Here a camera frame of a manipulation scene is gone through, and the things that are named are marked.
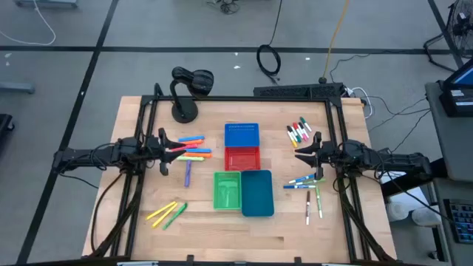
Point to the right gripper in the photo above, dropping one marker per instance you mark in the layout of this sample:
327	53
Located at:
330	155

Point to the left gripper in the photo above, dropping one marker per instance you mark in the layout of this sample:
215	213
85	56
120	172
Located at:
153	151

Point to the pink highlighter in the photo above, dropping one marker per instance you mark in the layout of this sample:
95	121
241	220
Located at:
191	146

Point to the yellow whiteboard marker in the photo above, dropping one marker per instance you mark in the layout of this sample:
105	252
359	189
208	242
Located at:
293	142

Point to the light green highlighter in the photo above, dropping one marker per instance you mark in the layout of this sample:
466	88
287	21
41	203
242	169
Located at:
192	159

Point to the orange highlighter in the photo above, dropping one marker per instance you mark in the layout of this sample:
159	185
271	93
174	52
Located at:
201	155
193	142

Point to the blue highlighter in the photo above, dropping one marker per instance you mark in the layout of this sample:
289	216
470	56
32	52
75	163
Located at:
199	150
192	139

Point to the blue thin marker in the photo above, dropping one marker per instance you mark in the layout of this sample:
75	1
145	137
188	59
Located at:
301	179
299	186

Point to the purple highlighter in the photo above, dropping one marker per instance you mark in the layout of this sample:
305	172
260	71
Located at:
187	175

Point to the brown thin marker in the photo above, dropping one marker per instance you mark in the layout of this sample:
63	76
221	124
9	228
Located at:
308	207

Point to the yellow highlighter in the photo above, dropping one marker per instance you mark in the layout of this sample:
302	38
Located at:
161	210
165	215

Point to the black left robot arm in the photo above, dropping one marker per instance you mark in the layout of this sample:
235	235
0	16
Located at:
81	156

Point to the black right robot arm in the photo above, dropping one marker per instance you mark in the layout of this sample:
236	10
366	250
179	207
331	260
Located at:
388	159

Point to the black gooseneck desk lamp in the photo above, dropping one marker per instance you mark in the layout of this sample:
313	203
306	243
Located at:
184	111

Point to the teal plastic bin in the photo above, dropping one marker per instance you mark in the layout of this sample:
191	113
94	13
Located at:
257	193

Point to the red slotted plastic basket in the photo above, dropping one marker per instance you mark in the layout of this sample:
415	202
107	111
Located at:
242	159

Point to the green slotted plastic basket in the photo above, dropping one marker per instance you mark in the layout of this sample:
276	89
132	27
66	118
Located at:
227	190

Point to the blue slotted plastic basket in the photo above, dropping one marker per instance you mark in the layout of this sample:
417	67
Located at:
242	134

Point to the white paper roll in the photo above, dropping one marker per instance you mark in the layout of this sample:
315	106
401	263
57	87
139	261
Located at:
397	211
425	216

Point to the black table clamp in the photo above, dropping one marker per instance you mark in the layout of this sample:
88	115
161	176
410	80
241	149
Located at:
190	258
297	260

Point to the silver aluminium bar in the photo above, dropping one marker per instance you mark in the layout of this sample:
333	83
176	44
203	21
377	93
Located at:
336	264
136	264

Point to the grey desk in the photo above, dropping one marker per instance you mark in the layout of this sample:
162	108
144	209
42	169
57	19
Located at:
458	188
458	144

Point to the black labelled box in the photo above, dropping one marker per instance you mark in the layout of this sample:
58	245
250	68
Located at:
452	109

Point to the grey metal floor bar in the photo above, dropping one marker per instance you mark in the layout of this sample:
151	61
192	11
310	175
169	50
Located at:
44	3
16	88

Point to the black keyboard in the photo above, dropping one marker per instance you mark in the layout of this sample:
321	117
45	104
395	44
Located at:
463	221

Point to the black monitor with blue screen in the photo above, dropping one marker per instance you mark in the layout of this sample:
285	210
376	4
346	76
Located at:
465	77

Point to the black floor fan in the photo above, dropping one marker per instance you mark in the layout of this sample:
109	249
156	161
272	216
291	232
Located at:
462	22

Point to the black aluminium table frame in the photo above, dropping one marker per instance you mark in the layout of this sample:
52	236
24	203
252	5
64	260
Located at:
240	98

